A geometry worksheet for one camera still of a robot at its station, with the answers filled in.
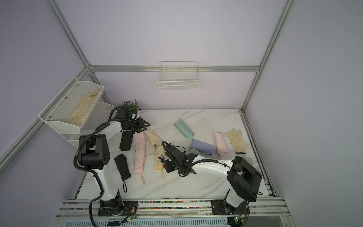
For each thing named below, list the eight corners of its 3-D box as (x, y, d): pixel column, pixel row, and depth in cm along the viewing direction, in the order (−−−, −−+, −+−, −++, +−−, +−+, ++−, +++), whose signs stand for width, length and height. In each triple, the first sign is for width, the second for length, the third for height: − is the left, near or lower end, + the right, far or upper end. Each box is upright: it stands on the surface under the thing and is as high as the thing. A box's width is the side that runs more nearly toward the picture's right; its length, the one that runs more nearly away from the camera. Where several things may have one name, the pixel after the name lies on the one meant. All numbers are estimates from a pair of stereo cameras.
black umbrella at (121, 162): (125, 192, 81) (123, 190, 78) (116, 159, 94) (114, 157, 91) (135, 186, 83) (134, 185, 80) (124, 155, 95) (123, 153, 93)
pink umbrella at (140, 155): (134, 186, 83) (132, 184, 80) (135, 152, 97) (134, 150, 95) (146, 183, 84) (145, 182, 81) (146, 150, 98) (145, 148, 95)
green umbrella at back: (188, 138, 104) (188, 137, 102) (173, 125, 112) (173, 123, 110) (195, 133, 107) (195, 131, 105) (180, 120, 115) (180, 118, 113)
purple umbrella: (189, 147, 99) (189, 145, 97) (192, 140, 103) (193, 138, 101) (213, 156, 95) (213, 154, 92) (215, 148, 99) (216, 146, 96)
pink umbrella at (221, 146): (219, 159, 93) (219, 157, 91) (212, 133, 107) (213, 131, 105) (229, 158, 93) (230, 157, 91) (221, 132, 107) (221, 130, 105)
